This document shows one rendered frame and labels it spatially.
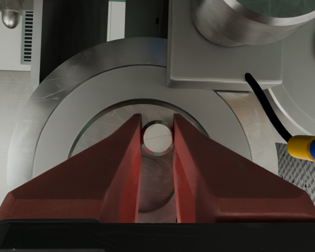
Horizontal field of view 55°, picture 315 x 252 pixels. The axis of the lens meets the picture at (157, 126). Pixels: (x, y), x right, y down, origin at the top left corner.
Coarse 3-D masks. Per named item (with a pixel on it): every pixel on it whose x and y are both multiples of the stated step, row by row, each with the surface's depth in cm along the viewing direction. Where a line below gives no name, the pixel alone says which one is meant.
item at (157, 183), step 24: (96, 120) 14; (120, 120) 14; (144, 120) 14; (168, 120) 14; (192, 120) 15; (72, 144) 15; (144, 168) 14; (168, 168) 15; (144, 192) 14; (168, 192) 15; (144, 216) 14; (168, 216) 14
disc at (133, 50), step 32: (64, 64) 16; (96, 64) 16; (128, 64) 16; (160, 64) 16; (32, 96) 16; (224, 96) 17; (32, 128) 16; (256, 128) 17; (32, 160) 16; (256, 160) 17
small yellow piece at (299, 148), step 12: (252, 84) 13; (264, 96) 12; (264, 108) 12; (276, 120) 12; (288, 132) 12; (288, 144) 12; (300, 144) 11; (312, 144) 10; (300, 156) 11; (312, 156) 10
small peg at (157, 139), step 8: (160, 120) 12; (144, 128) 12; (152, 128) 12; (160, 128) 12; (168, 128) 12; (144, 136) 12; (152, 136) 12; (160, 136) 12; (168, 136) 12; (144, 144) 12; (152, 144) 12; (160, 144) 12; (168, 144) 12; (152, 152) 12; (160, 152) 12
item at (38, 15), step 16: (48, 0) 18; (64, 0) 21; (80, 0) 25; (96, 0) 32; (48, 16) 18; (64, 16) 21; (80, 16) 26; (96, 16) 33; (32, 32) 17; (48, 32) 18; (64, 32) 21; (80, 32) 26; (96, 32) 33; (32, 48) 17; (48, 48) 18; (64, 48) 21; (80, 48) 26; (32, 64) 17; (48, 64) 18; (32, 80) 17
